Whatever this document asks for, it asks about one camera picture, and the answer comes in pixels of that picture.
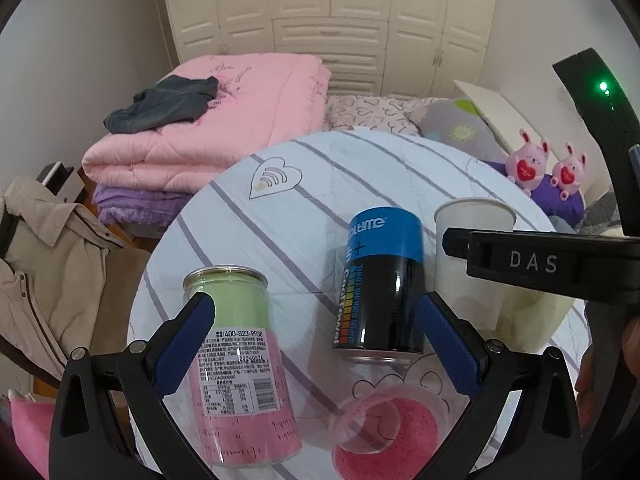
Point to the left pink bunny toy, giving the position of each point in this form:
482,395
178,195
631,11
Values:
527,166

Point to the green and pink can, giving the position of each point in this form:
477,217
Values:
238,385

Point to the blue and black can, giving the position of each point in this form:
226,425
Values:
382,282

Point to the folded pink quilt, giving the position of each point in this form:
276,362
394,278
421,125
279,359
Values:
263,99

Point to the heart pattern bedsheet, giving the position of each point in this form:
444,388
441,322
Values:
378,113

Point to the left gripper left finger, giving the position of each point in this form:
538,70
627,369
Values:
87,440

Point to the white board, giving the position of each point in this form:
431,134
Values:
504,120

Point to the purple cushion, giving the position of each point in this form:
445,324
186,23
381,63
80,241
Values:
548,200

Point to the folded purple blanket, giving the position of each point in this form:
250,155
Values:
141,207

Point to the light green plastic cup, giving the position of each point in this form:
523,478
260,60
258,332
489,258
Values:
528,318

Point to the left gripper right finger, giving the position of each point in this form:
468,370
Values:
543,437

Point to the beige jacket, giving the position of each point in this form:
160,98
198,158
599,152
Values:
66,281

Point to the right pink bunny toy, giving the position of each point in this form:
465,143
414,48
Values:
568,174

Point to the clear cup with pink label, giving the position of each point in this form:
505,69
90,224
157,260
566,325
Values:
389,434

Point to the dark grey garment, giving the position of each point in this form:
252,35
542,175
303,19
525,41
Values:
173,99

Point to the cream wardrobe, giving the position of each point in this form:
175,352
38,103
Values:
407,49

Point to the grey flower pillow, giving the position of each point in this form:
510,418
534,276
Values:
457,123

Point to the pink bunny toy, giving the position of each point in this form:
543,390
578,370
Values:
568,174
527,166

